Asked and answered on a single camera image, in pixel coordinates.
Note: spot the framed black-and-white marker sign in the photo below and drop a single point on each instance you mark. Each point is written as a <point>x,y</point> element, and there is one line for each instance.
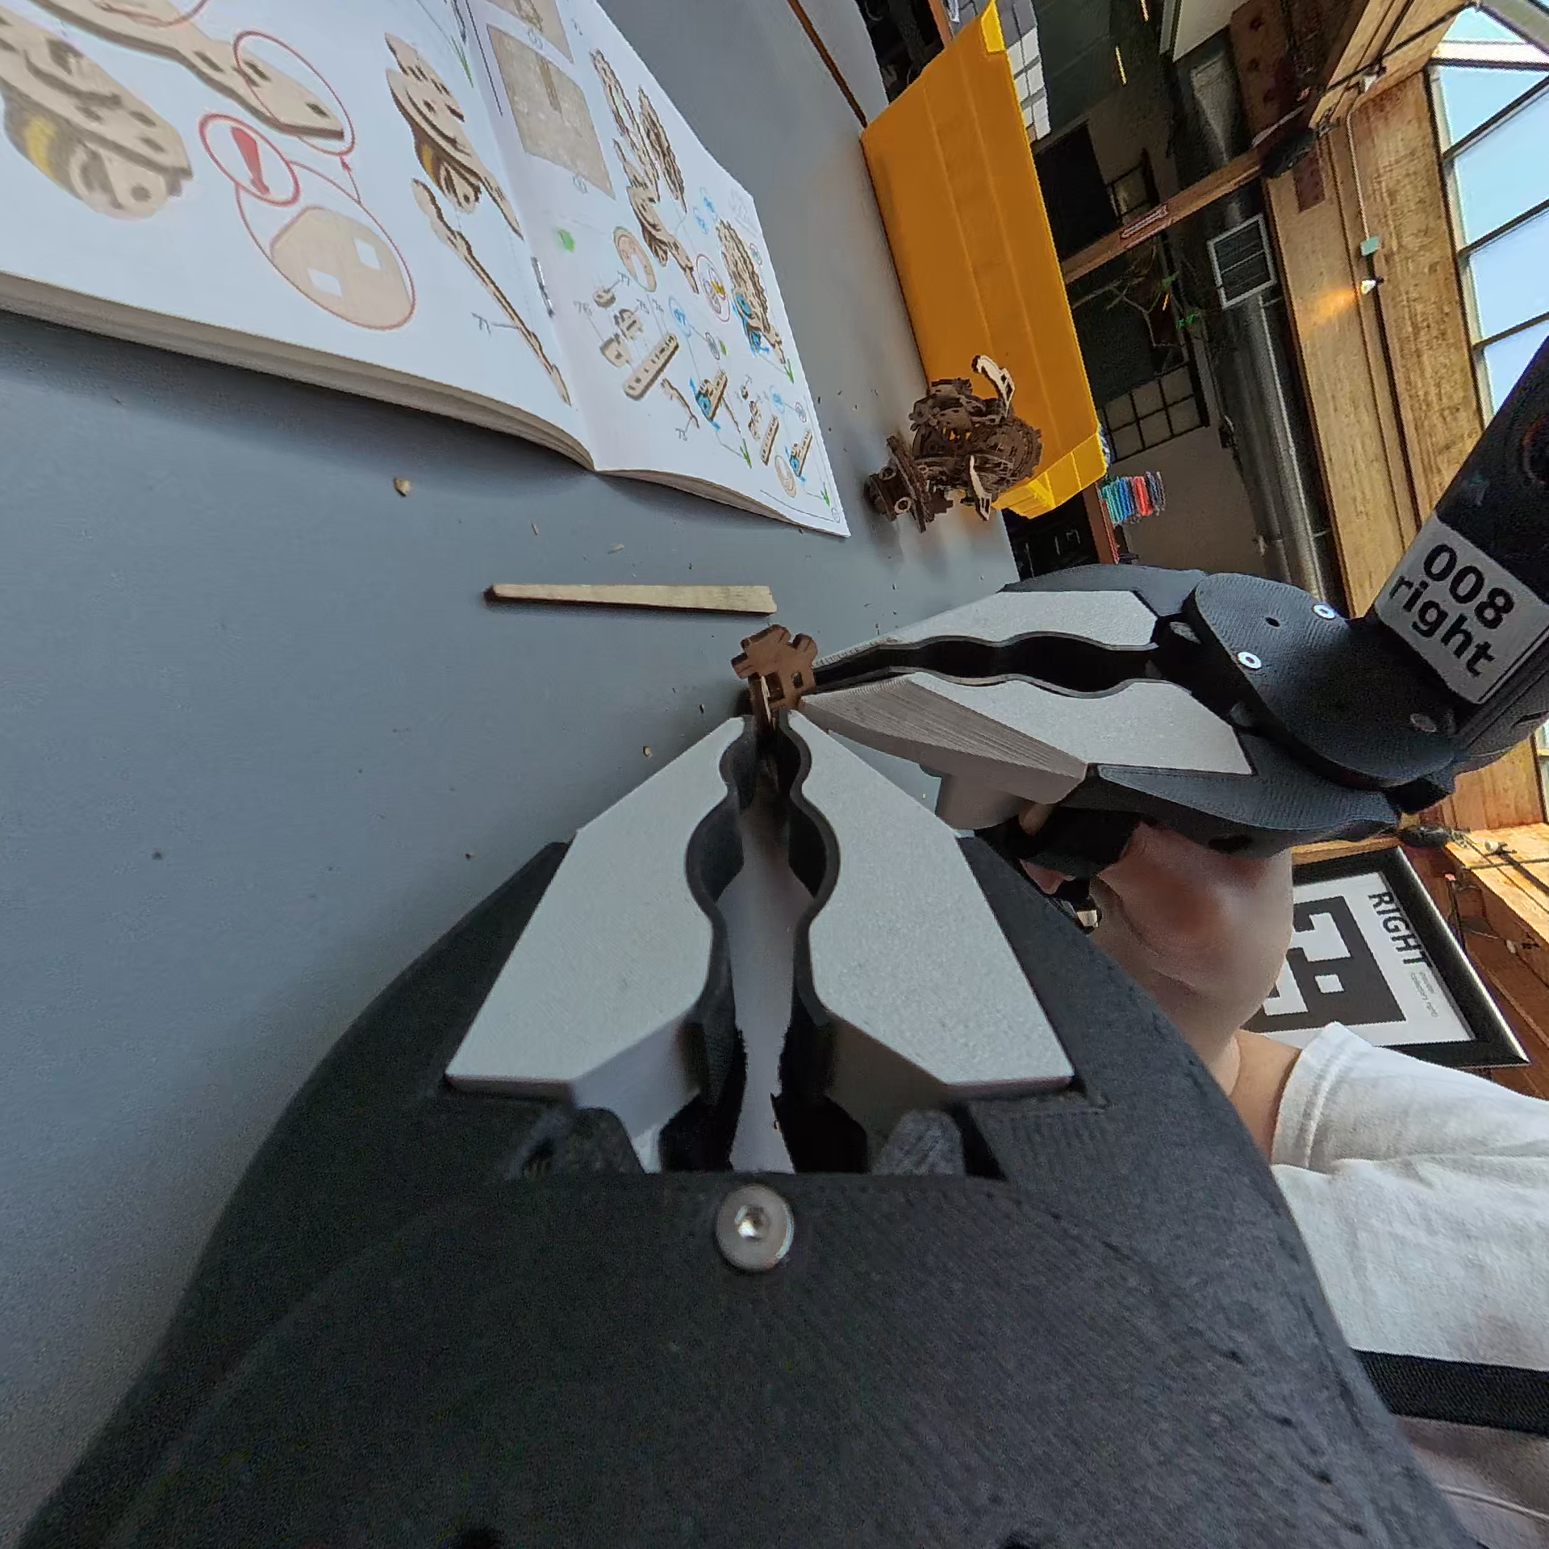
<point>1429,969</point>

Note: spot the small wooden gear subassembly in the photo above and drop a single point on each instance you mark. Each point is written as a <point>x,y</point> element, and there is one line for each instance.
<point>903,484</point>

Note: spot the tapered wooden stick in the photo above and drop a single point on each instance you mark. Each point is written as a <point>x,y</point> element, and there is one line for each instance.
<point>630,598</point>

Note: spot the row of coloured pens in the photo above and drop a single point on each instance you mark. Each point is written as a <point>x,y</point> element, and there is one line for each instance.
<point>1132,497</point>

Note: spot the long notched wooden part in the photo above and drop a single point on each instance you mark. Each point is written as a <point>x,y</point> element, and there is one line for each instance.
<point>776,666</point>

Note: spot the white vent grille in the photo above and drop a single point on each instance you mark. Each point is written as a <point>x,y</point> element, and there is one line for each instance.
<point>1244,261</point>

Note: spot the open assembly instruction booklet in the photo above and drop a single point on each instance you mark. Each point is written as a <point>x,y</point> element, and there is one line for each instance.
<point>304,181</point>

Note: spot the assembled brown wooden model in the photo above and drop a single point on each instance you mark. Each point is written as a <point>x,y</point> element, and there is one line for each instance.
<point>969,436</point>

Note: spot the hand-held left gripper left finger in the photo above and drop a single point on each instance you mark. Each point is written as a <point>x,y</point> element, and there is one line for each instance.
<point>582,969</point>

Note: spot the person's white shirt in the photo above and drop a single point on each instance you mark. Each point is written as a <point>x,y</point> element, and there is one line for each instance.
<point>1429,1210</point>

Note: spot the large window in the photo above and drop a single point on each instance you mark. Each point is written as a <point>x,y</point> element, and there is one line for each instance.
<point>1502,181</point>

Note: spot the yellow plastic bin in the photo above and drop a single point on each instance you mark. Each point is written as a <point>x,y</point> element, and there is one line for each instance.
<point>969,218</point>

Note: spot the silver air duct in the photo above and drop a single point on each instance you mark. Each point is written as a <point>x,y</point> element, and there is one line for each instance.
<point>1290,484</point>

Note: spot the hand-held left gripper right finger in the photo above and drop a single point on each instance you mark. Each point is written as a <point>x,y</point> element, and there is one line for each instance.
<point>932,969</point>

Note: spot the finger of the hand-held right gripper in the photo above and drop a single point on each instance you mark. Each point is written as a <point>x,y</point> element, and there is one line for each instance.
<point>969,733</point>
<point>1030,624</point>

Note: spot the wooden part with wheel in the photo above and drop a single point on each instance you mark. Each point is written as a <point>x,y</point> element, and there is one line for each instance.
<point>770,757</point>

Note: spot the person's right hand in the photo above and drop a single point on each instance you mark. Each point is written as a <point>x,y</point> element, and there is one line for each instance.
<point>1198,932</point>

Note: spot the wooden workbench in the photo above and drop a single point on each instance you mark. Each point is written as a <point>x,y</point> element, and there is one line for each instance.
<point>1513,871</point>

